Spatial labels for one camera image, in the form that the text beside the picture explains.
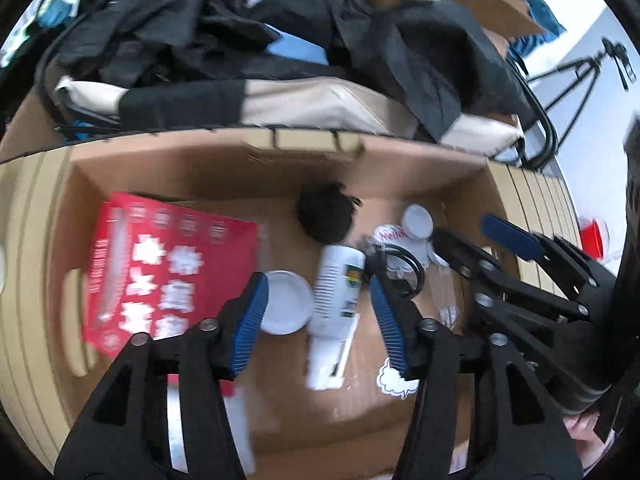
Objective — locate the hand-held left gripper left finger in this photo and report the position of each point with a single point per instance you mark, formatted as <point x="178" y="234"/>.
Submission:
<point x="247" y="325"/>

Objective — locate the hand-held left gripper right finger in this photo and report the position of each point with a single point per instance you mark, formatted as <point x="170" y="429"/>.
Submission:
<point x="390" y="330"/>

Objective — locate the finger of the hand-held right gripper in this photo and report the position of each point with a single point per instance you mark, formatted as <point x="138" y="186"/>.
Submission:
<point x="510" y="237"/>
<point x="465" y="260"/>

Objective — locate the clear plastic bottle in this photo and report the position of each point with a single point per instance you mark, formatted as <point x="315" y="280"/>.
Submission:
<point x="446" y="295"/>

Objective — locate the white round lid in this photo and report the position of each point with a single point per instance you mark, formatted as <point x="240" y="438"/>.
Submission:
<point x="285" y="305"/>

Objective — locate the white pill bottle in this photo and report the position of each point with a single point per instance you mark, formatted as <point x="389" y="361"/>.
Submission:
<point x="335" y="305"/>

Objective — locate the small white jar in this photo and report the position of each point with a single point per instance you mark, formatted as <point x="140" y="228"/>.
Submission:
<point x="418" y="220"/>

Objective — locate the shallow cardboard box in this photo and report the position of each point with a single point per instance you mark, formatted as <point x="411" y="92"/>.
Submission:
<point x="280" y="420"/>

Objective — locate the red box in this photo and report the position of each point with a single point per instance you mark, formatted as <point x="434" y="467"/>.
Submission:
<point x="160" y="270"/>

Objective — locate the black fuzzy ball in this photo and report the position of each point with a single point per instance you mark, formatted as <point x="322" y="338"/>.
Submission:
<point x="325" y="212"/>

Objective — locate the person's right hand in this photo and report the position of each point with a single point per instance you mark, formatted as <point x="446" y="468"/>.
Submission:
<point x="582" y="432"/>

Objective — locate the red container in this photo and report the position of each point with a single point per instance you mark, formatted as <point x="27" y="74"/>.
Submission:
<point x="594" y="237"/>

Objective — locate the black tripod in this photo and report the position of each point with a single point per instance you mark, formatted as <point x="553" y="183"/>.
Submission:
<point x="585" y="67"/>

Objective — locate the black clothes pile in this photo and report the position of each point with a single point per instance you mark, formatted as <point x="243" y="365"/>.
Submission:
<point x="400" y="50"/>

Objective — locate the blue bag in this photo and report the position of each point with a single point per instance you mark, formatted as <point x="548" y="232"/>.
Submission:
<point x="535" y="20"/>

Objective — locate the light blue flat item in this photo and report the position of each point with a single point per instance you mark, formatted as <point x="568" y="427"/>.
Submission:
<point x="300" y="50"/>

